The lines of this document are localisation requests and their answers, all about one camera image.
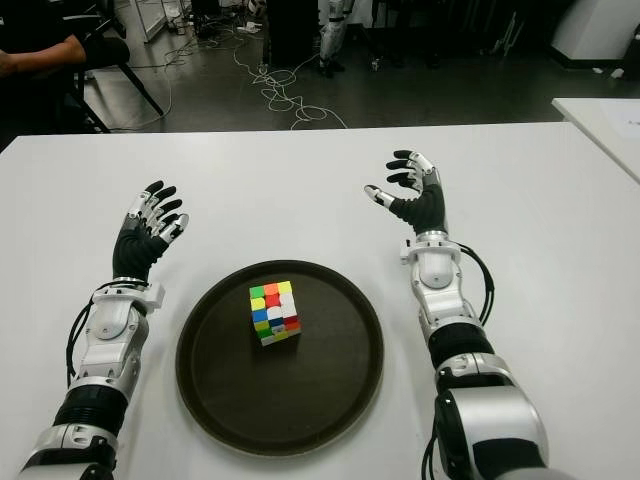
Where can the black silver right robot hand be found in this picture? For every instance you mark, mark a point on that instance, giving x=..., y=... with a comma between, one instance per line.
x=427, y=205

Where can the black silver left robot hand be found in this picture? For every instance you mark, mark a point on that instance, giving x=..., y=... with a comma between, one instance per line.
x=131, y=250

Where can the multicoloured Rubik's cube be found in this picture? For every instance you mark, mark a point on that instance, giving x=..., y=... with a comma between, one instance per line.
x=272, y=315

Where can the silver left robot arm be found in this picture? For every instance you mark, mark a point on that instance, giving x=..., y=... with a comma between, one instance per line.
x=107, y=340

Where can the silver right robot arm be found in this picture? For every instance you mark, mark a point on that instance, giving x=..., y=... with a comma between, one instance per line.
x=450, y=310

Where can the dark brown round plate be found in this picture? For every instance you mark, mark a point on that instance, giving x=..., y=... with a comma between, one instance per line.
x=280, y=395

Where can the white side table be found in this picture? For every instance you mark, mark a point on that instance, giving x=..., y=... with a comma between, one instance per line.
x=600, y=125

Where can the black office chair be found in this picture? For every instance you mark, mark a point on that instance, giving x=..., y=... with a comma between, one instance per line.
x=110, y=50

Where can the black cabinet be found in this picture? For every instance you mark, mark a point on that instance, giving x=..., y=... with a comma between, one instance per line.
x=292, y=30

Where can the small white floor object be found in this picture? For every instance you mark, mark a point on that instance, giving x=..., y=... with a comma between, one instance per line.
x=617, y=73

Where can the white machine housing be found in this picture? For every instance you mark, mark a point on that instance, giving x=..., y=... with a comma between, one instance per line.
x=595, y=30

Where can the person in black shirt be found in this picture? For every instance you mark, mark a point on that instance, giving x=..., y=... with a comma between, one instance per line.
x=30, y=25

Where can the white power strip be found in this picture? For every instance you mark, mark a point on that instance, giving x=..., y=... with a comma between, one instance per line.
x=248, y=26

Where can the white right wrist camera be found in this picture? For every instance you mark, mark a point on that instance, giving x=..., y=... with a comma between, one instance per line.
x=404, y=250

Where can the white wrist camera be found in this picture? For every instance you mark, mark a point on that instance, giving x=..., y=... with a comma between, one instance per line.
x=404, y=250
x=155, y=295

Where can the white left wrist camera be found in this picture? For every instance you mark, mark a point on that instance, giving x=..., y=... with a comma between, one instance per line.
x=155, y=295

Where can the aluminium frame stand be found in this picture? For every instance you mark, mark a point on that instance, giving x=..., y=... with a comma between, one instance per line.
x=150, y=20

